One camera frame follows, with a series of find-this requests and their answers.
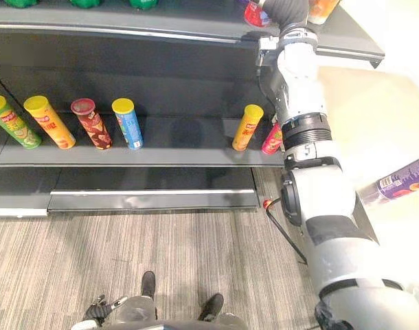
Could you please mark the dark shelf back panel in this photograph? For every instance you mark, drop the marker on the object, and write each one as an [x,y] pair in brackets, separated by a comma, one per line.
[144,79]

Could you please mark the dark red chips can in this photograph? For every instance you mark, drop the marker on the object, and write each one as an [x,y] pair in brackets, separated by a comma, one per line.
[92,127]

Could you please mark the purple chips can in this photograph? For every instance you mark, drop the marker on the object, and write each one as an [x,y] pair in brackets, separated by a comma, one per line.
[405,184]

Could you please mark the robot dark foot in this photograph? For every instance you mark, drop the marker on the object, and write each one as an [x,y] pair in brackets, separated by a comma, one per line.
[212,306]
[148,283]

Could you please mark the red round container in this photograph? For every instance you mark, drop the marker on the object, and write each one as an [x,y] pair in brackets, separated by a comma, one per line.
[255,13]

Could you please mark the green package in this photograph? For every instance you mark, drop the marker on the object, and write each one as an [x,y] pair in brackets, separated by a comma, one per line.
[143,3]
[86,2]
[20,2]

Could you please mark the green chips can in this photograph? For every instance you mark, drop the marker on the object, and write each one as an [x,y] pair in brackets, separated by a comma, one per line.
[15,127]

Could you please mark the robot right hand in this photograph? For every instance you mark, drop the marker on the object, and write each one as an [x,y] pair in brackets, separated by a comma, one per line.
[288,12]

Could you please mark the dark grey shelf base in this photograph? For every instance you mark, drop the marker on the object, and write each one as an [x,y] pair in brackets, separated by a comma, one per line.
[144,199]

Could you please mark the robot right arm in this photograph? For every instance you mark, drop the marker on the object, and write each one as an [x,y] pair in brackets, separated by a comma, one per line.
[319,192]

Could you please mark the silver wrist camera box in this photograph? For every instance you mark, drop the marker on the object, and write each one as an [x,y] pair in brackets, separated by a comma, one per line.
[266,48]

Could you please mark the yellow orange chips can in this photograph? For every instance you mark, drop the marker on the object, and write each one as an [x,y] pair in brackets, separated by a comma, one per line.
[51,125]
[248,129]

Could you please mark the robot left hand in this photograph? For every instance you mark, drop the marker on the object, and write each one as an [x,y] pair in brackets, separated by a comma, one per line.
[99,310]

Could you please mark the pink red chips can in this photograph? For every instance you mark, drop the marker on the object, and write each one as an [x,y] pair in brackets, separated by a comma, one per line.
[273,141]

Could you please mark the robot dark right foot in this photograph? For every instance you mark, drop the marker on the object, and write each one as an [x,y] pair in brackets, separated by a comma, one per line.
[212,306]

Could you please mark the blue chips can yellow lid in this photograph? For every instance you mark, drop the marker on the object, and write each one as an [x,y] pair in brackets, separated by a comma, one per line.
[128,125]

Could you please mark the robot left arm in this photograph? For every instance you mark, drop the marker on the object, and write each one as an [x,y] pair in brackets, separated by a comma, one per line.
[84,324]

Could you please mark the robot dark left foot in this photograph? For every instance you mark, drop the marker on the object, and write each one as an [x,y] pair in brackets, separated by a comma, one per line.
[148,283]

